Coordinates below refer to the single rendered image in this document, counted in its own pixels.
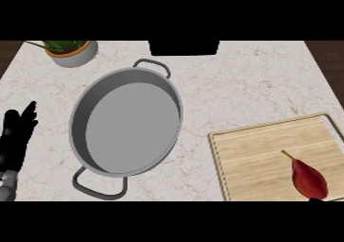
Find grey two-handled pot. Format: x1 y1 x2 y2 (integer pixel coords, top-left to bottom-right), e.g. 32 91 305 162
67 58 184 201

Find black box appliance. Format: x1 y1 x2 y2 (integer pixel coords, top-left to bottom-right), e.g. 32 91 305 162
146 40 221 58

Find wooden tray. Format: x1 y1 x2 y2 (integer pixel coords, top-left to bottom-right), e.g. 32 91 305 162
206 112 344 202

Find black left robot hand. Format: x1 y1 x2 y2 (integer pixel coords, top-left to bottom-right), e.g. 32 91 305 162
0 100 39 182

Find potted green plant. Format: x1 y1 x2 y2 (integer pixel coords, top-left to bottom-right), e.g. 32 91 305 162
23 40 98 69

